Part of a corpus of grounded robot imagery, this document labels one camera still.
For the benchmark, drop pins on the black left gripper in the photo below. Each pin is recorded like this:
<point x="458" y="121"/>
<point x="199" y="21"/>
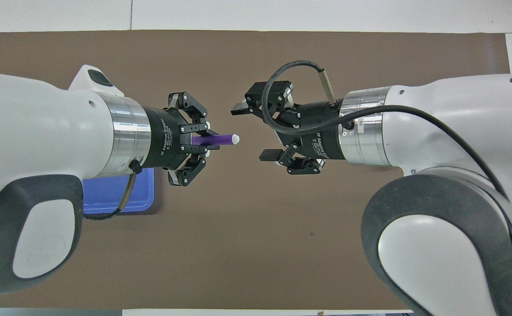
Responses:
<point x="166" y="138"/>

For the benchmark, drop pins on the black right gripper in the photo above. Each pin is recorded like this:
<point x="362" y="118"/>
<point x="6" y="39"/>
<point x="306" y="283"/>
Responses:
<point x="322" y="131"/>

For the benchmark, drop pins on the purple pen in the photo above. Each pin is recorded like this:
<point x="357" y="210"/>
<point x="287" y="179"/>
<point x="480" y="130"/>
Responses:
<point x="223" y="139"/>

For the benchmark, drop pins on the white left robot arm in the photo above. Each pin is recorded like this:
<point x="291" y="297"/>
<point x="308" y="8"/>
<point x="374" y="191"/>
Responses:
<point x="41" y="131"/>

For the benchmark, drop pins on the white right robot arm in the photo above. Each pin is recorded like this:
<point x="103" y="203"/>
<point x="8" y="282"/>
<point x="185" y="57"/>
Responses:
<point x="436" y="123"/>

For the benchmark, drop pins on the blue plastic tray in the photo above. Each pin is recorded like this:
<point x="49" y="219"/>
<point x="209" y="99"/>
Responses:
<point x="106" y="193"/>

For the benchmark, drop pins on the brown table mat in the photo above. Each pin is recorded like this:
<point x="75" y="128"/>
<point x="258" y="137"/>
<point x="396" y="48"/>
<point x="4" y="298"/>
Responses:
<point x="256" y="241"/>

